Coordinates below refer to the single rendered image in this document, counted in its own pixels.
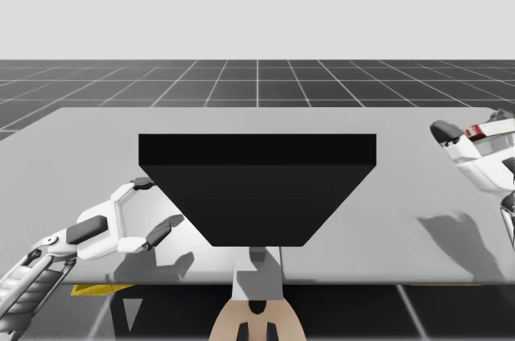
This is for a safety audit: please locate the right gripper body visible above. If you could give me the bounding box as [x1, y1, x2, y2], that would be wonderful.
[443, 135, 515, 194]

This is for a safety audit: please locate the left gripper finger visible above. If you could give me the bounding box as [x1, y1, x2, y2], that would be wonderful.
[118, 214, 186, 254]
[109, 177, 156, 205]

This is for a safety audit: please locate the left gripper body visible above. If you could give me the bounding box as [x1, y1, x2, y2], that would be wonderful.
[65, 195, 126, 261]

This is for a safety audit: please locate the black screen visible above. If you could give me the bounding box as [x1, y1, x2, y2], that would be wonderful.
[138, 134, 377, 248]

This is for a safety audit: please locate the red and white carton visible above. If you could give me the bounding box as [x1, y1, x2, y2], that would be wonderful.
[461, 118, 515, 143]

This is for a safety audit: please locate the tan robot part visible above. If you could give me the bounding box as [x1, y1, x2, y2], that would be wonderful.
[208, 298, 308, 341]

